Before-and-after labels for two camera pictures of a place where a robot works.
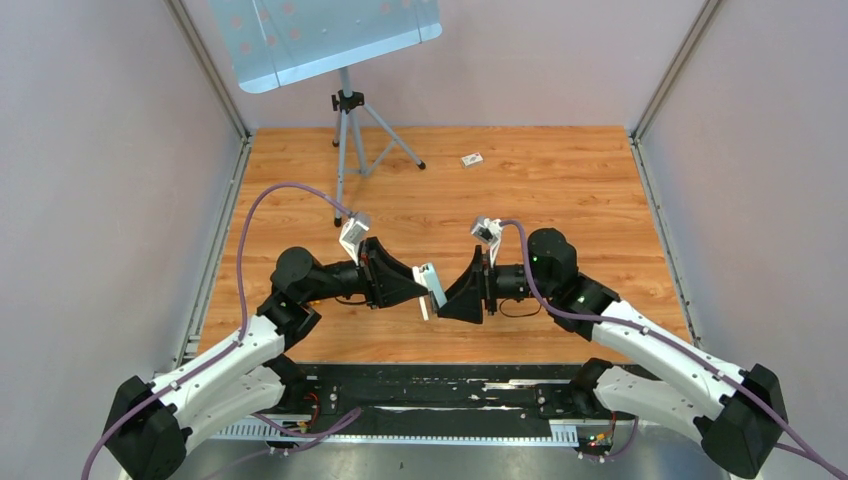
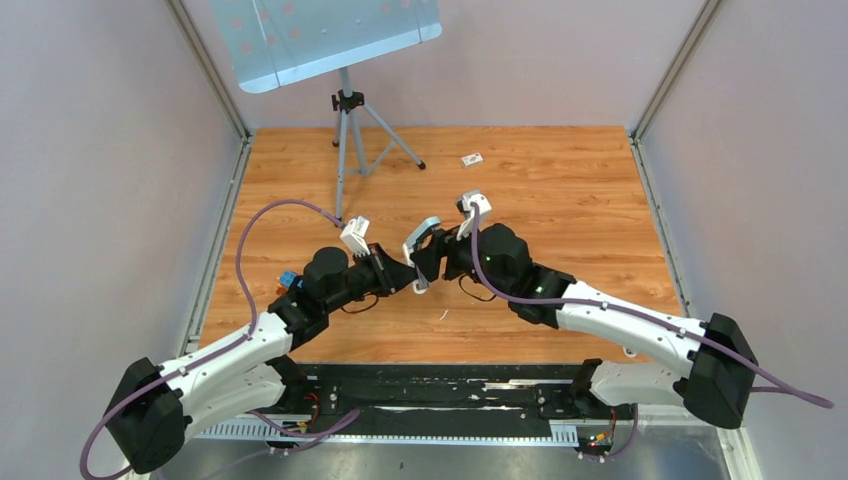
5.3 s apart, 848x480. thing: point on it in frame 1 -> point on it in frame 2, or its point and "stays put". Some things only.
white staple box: x=471 y=160 stays put
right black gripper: x=465 y=297 -> x=428 y=260
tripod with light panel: x=272 y=43 stays put
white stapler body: x=426 y=276 -> x=420 y=285
